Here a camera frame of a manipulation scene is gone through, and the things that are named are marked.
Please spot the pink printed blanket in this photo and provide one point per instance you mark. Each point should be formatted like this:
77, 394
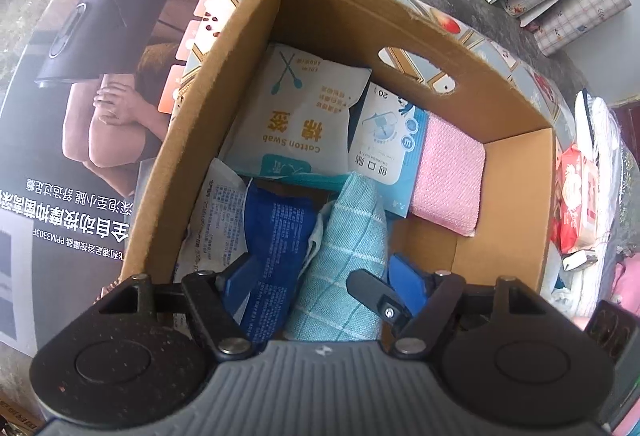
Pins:
629, 278

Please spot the brown cardboard box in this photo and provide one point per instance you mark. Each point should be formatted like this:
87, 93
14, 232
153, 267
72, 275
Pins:
325, 15

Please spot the red white wet wipes pack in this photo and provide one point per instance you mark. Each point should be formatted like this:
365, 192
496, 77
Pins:
575, 201

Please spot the pink knitted cloth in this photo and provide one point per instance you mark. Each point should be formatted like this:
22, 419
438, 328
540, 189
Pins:
450, 170

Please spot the light blue bandage box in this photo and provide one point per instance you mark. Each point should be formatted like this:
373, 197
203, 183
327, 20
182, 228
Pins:
385, 150

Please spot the white cotton swab pack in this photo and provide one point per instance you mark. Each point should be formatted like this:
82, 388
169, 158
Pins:
300, 115

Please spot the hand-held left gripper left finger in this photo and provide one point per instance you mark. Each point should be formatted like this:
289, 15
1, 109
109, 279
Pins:
240, 278

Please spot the large printed appliance box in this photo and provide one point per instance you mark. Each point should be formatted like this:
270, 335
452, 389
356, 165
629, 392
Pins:
75, 115

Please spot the dark patterned bedding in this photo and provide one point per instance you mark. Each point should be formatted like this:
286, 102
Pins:
631, 206

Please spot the white crinkled packet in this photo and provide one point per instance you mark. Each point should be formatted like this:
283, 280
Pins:
210, 226

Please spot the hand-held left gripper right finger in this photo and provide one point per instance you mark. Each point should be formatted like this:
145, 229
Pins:
407, 281

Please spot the dark red wooden door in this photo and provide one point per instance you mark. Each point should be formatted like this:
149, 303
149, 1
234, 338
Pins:
630, 125

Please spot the teal checked towel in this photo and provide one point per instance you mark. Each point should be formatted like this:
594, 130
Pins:
345, 236

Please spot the dark blue packet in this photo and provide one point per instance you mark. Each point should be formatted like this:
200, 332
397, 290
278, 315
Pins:
280, 236

